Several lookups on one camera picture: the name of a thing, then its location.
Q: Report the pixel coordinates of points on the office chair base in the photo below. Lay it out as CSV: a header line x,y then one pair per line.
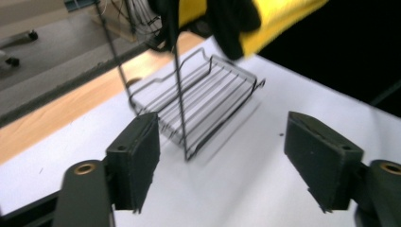
x,y
31,34

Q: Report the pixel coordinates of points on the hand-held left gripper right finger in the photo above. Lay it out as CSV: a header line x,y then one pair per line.
x,y
324,160

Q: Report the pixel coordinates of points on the black curtain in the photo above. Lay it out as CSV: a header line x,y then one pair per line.
x,y
356,47

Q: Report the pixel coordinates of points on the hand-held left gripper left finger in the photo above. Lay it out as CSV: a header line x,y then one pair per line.
x,y
134,164

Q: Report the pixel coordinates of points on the yellow towel with black trim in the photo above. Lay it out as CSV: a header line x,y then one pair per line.
x,y
277,22

